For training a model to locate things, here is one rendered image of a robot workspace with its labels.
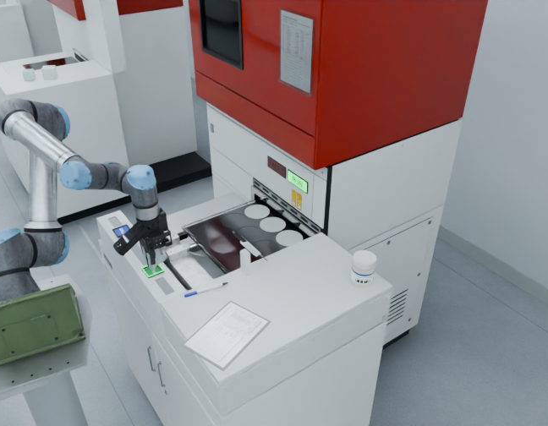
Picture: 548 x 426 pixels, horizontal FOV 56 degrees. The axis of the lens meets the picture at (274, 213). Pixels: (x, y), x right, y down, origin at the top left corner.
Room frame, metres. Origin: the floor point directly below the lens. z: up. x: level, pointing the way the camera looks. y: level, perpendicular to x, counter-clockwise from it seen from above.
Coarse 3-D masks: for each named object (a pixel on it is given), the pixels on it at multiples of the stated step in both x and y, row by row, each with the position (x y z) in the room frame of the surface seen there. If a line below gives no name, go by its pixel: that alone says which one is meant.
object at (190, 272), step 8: (168, 248) 1.47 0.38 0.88; (184, 256) 1.43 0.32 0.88; (192, 256) 1.43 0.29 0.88; (168, 264) 1.41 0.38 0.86; (176, 264) 1.39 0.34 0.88; (184, 264) 1.39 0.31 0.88; (192, 264) 1.39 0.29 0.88; (176, 272) 1.36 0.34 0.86; (184, 272) 1.34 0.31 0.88; (192, 272) 1.34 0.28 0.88; (200, 272) 1.34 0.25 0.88; (184, 280) 1.31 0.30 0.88; (192, 280) 1.30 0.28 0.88; (200, 280) 1.30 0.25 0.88; (208, 280) 1.30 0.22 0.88; (192, 288) 1.26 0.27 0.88
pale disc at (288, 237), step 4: (280, 232) 1.55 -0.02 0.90; (284, 232) 1.55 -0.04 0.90; (288, 232) 1.55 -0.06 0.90; (292, 232) 1.55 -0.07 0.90; (296, 232) 1.55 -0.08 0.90; (280, 236) 1.52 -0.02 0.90; (284, 236) 1.52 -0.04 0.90; (288, 236) 1.52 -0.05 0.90; (292, 236) 1.52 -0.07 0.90; (296, 236) 1.52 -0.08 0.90; (300, 236) 1.52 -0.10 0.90; (280, 240) 1.50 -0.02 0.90; (284, 240) 1.50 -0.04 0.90; (288, 240) 1.50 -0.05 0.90; (292, 240) 1.50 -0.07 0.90; (296, 240) 1.50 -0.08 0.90; (300, 240) 1.50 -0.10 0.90; (284, 244) 1.47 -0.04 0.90; (288, 244) 1.47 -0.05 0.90; (292, 244) 1.47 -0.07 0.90
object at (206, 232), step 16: (240, 208) 1.71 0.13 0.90; (208, 224) 1.60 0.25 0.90; (224, 224) 1.60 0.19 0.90; (240, 224) 1.60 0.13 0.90; (256, 224) 1.60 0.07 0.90; (288, 224) 1.60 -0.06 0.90; (208, 240) 1.50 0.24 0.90; (224, 240) 1.50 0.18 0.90; (256, 240) 1.50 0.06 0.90; (272, 240) 1.50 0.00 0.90; (224, 256) 1.40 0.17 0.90
